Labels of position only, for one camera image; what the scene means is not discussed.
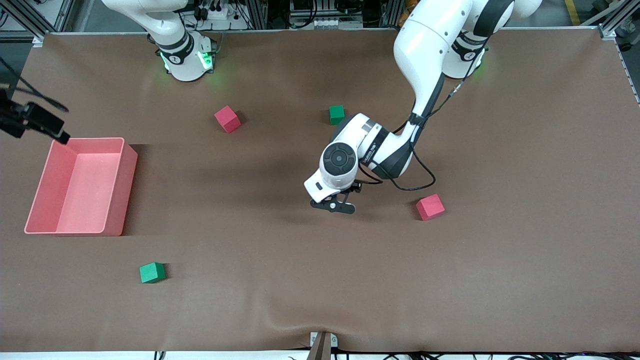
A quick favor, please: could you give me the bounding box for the aluminium frame profile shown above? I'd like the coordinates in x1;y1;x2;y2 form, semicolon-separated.
7;0;47;47
585;0;640;41

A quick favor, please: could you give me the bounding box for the bag of orange items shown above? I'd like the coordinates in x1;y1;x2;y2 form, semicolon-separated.
398;0;420;29

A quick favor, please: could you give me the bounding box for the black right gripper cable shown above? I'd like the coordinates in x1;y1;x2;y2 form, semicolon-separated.
0;56;70;113

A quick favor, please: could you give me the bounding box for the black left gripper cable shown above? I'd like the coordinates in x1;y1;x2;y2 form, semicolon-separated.
359;75;472;192

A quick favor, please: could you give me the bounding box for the pink foam cube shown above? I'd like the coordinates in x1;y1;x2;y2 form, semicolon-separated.
415;194;446;221
214;105;242;134

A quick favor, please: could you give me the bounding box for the white power strip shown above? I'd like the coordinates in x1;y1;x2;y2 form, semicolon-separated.
192;6;241;22

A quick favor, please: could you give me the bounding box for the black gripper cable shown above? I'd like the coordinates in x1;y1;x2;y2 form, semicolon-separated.
359;75;472;192
0;56;70;113

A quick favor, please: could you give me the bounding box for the white connector block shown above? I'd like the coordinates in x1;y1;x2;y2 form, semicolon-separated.
313;19;363;30

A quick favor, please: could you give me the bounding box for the pink plastic bin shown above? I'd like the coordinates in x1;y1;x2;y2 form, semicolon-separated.
24;137;138;236

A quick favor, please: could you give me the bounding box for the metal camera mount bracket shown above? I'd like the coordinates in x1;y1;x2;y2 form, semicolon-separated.
307;331;338;360

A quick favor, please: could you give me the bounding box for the brown table mat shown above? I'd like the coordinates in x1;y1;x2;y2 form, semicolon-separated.
0;27;640;354

